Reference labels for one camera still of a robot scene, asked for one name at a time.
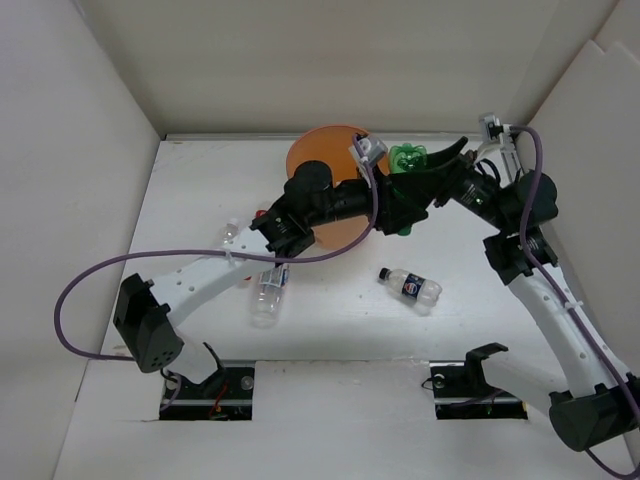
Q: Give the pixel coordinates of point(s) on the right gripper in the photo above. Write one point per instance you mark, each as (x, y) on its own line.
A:
(423, 184)

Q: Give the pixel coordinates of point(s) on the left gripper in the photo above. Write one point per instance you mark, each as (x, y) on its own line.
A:
(393, 210)

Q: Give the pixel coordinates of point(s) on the green plastic bottle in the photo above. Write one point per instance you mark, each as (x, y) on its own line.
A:
(402, 159)

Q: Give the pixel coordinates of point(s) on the clear bottle black cap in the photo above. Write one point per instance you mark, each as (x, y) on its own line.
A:
(417, 292)

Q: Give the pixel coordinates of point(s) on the clear bottle blue white label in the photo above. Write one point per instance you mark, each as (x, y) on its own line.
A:
(268, 293)

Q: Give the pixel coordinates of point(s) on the clear bottle red label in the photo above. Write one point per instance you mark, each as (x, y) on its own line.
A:
(236, 236)

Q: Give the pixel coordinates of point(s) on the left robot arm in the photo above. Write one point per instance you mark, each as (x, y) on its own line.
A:
(149, 312)

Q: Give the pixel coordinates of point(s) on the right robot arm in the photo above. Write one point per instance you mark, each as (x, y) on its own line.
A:
(598, 399)

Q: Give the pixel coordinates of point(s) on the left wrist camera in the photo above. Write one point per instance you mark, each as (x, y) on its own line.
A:
(367, 149)

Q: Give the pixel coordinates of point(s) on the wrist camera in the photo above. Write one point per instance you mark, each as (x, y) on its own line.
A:
(493, 131)
(367, 149)

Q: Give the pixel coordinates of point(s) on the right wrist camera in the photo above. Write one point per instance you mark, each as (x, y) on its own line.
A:
(493, 131)

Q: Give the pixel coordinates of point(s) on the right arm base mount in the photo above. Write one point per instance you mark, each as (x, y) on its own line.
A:
(461, 392)

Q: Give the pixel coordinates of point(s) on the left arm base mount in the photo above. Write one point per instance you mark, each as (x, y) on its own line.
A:
(229, 397)

